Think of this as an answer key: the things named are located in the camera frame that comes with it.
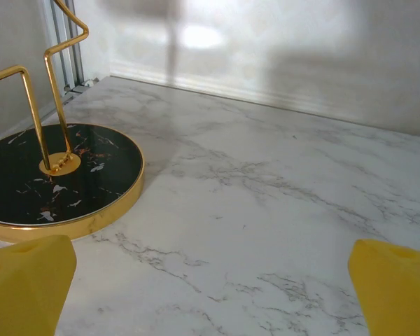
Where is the aluminium frame post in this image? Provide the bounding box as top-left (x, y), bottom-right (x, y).
top-left (41, 0), bottom-right (99, 95)

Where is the gold glass rack stand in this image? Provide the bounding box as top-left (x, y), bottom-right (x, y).
top-left (0, 0), bottom-right (145, 245)

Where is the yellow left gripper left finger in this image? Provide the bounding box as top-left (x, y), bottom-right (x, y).
top-left (0, 234), bottom-right (78, 336)

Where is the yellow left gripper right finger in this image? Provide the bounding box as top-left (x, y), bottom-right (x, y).
top-left (348, 239), bottom-right (420, 336)

